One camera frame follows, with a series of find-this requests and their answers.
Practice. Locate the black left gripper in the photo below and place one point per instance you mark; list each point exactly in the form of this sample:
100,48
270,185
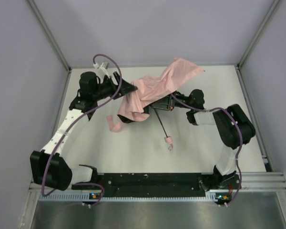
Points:
117,86

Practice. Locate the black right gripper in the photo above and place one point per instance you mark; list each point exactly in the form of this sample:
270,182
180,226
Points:
162,105

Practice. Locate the pink and black folding umbrella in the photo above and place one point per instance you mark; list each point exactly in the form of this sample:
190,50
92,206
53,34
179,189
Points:
150,89

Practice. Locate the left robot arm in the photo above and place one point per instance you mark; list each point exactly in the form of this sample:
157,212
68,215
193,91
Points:
49,166

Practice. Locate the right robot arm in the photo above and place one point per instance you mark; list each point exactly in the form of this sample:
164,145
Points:
234,128

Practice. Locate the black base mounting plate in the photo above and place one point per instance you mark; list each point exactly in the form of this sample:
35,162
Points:
164,184

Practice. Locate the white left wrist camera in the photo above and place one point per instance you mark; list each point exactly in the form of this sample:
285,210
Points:
101,69

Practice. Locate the aluminium frame post left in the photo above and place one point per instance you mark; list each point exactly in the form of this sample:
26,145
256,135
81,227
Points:
48,34

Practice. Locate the aluminium frame post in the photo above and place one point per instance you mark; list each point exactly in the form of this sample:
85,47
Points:
48,34
259,32

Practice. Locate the aluminium frame rail front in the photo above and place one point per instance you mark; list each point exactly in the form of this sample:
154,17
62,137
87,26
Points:
259,180

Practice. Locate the grey slotted cable duct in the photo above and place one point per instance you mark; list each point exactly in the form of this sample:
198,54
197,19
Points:
72,196

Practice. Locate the aluminium frame post right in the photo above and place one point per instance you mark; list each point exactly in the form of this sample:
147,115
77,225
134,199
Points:
259,32

